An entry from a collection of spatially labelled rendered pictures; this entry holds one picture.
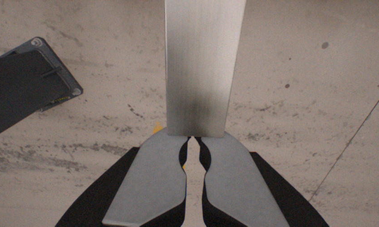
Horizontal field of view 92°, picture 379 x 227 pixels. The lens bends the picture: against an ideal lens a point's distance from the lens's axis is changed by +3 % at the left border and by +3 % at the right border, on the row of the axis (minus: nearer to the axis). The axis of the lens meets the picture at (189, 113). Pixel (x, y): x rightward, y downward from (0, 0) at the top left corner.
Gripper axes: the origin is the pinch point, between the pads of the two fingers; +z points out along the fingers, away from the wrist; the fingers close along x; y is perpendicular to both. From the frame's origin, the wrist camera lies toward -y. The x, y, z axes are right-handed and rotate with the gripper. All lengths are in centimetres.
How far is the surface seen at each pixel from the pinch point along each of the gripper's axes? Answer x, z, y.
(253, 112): 39, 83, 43
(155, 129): -19, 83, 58
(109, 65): -41, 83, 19
